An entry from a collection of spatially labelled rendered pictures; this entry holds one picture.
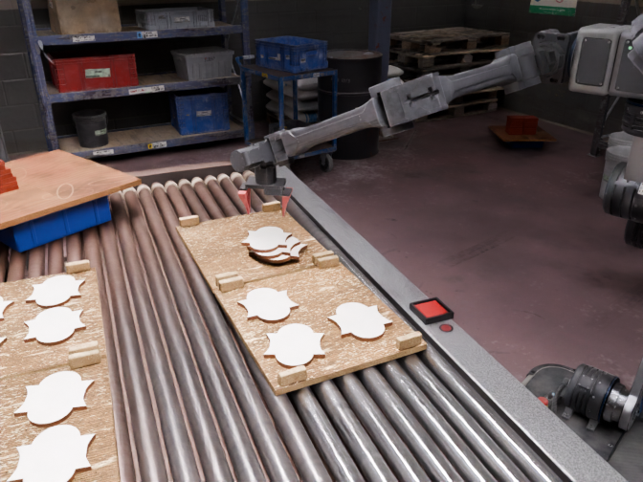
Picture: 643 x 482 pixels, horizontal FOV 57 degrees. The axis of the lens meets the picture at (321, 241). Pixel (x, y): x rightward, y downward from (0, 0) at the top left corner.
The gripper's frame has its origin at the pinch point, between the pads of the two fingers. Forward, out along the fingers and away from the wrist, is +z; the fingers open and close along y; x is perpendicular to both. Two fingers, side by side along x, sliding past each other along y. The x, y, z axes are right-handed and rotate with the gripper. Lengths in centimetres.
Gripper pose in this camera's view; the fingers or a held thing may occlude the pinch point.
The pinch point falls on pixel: (266, 211)
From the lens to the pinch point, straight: 164.5
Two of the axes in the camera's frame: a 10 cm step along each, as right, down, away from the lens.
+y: 9.9, 0.7, -0.8
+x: 1.0, -4.5, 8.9
